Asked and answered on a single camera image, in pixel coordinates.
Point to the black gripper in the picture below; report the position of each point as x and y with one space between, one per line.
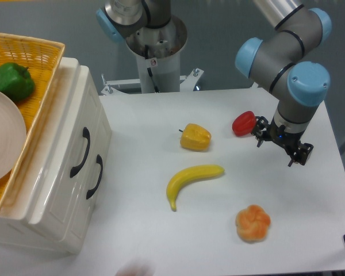
288 141

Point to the beige round plate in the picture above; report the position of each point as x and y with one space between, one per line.
12 134

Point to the yellow banana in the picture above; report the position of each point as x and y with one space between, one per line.
187 176

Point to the white drawer cabinet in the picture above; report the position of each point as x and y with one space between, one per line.
15 228

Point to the yellow bell pepper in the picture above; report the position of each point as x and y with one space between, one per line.
194 137

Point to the green bell pepper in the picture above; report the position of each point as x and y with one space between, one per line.
16 82

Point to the red bell pepper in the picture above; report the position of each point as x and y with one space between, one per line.
244 124

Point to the yellow woven basket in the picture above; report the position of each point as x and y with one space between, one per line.
39 60

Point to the peeled orange mandarin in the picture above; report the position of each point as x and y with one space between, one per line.
252 224

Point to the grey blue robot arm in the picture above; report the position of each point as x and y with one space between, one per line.
276 65

